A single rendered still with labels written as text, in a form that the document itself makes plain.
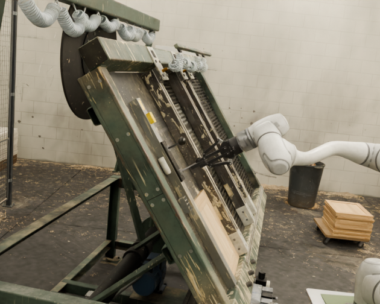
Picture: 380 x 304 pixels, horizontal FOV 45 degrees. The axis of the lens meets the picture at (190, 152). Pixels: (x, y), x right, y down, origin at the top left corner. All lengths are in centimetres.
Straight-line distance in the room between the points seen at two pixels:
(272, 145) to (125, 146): 57
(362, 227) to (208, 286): 381
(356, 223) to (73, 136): 466
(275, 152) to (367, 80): 620
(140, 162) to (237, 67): 576
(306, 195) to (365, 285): 447
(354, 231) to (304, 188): 140
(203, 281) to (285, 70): 594
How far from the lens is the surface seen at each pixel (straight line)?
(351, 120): 785
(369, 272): 233
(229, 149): 193
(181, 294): 333
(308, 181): 667
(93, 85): 183
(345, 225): 548
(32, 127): 802
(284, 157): 173
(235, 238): 245
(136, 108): 203
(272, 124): 186
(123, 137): 180
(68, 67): 262
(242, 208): 291
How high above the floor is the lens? 186
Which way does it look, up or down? 11 degrees down
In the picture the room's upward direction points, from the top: 6 degrees clockwise
